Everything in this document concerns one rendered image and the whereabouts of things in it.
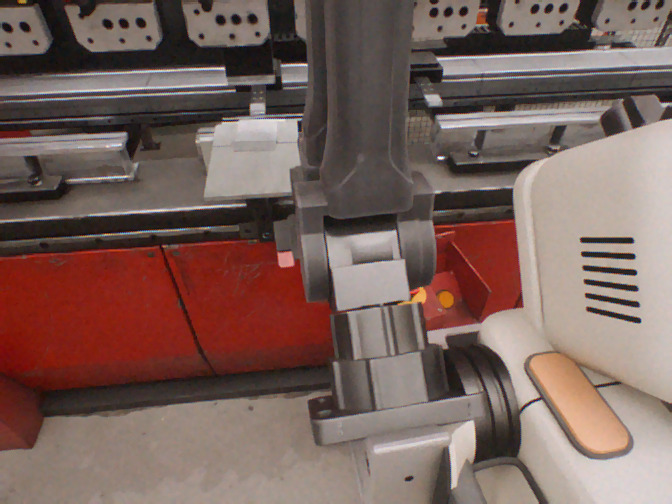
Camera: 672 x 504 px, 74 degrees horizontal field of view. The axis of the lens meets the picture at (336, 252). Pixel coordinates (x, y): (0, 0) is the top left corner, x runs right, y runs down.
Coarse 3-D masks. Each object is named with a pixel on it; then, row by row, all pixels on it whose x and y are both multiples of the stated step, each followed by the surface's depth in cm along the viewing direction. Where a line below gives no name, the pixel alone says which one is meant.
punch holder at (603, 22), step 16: (592, 0) 90; (608, 0) 86; (624, 0) 87; (640, 0) 87; (656, 0) 87; (576, 16) 96; (592, 16) 90; (608, 16) 89; (624, 16) 89; (640, 16) 89; (656, 16) 90
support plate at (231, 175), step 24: (216, 144) 93; (288, 144) 93; (216, 168) 86; (240, 168) 86; (264, 168) 86; (288, 168) 86; (216, 192) 81; (240, 192) 81; (264, 192) 81; (288, 192) 81
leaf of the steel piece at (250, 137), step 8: (240, 128) 97; (248, 128) 97; (256, 128) 97; (264, 128) 97; (272, 128) 97; (240, 136) 95; (248, 136) 95; (256, 136) 95; (264, 136) 95; (272, 136) 95; (232, 144) 90; (240, 144) 90; (248, 144) 90; (256, 144) 90; (264, 144) 90; (272, 144) 90
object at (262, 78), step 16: (224, 48) 88; (240, 48) 89; (256, 48) 89; (224, 64) 90; (240, 64) 91; (256, 64) 91; (272, 64) 91; (240, 80) 94; (256, 80) 94; (272, 80) 95
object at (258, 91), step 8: (280, 64) 117; (280, 72) 113; (280, 80) 112; (240, 88) 113; (248, 88) 113; (256, 88) 111; (264, 88) 111; (272, 88) 113; (280, 88) 114; (256, 96) 107; (264, 96) 107; (256, 104) 104; (264, 104) 104; (256, 112) 102; (264, 112) 102
